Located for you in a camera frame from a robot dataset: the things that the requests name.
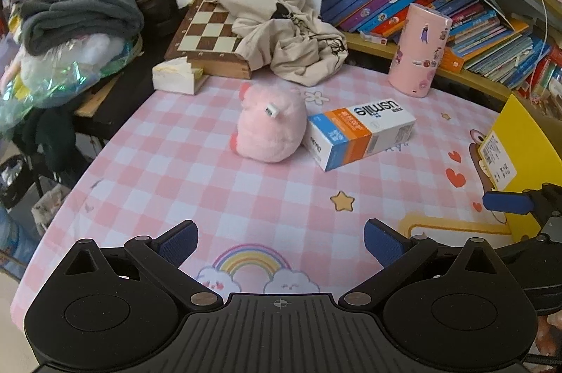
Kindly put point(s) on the yellow cardboard box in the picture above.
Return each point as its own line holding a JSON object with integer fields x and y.
{"x": 518, "y": 131}

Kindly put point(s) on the pink cylindrical container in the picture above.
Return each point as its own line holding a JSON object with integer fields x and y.
{"x": 419, "y": 52}

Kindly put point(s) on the black bag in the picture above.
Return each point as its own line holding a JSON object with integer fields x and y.
{"x": 156, "y": 4}

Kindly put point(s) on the white orange toothpaste box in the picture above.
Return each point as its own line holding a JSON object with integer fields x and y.
{"x": 360, "y": 131}

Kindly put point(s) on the iridescent plastic bag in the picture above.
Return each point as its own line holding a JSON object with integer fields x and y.
{"x": 57, "y": 74}

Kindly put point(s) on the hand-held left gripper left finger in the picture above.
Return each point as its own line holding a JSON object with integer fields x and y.
{"x": 180, "y": 243}

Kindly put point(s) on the pink plush toy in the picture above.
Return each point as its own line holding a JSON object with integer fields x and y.
{"x": 270, "y": 127}

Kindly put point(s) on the wooden chessboard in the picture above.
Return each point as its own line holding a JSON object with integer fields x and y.
{"x": 206, "y": 34}

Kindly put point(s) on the row of colourful books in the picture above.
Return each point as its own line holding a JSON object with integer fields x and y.
{"x": 483, "y": 30}

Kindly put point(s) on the white tissue box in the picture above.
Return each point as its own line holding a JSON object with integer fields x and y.
{"x": 175, "y": 76}

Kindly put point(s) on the dark cloth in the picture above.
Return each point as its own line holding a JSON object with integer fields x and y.
{"x": 48, "y": 144}

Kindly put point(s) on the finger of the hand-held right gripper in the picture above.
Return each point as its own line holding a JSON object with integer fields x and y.
{"x": 507, "y": 202}

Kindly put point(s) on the pink checkered table mat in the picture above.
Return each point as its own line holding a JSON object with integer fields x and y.
{"x": 197, "y": 188}

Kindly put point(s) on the beige cloth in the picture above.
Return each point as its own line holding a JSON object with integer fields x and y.
{"x": 281, "y": 21}

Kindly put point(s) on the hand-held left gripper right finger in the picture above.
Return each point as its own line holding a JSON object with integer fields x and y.
{"x": 384, "y": 245}

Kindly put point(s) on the grey cloth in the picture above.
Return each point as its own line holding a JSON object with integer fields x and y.
{"x": 79, "y": 12}

